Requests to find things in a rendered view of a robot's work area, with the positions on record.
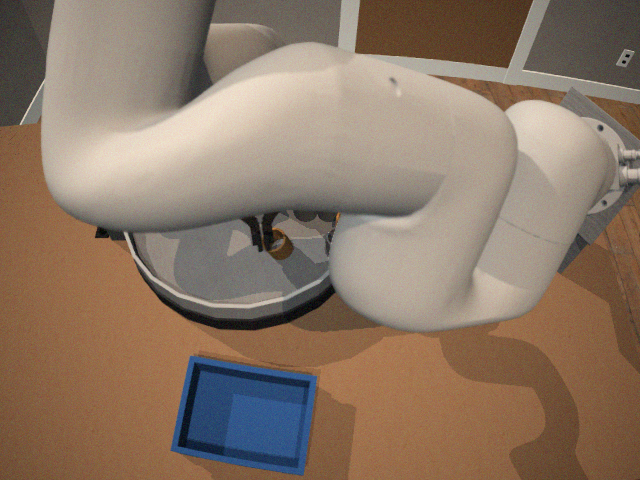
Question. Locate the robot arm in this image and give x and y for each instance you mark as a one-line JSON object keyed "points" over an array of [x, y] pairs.
{"points": [[418, 167]]}

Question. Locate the grey metal bushing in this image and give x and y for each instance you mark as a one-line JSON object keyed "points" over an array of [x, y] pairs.
{"points": [[305, 216], [327, 216], [328, 240]]}

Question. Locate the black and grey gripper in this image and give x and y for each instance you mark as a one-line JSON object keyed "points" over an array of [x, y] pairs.
{"points": [[267, 230]]}

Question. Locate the blue shallow tray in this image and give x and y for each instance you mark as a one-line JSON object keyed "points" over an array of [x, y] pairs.
{"points": [[238, 411]]}

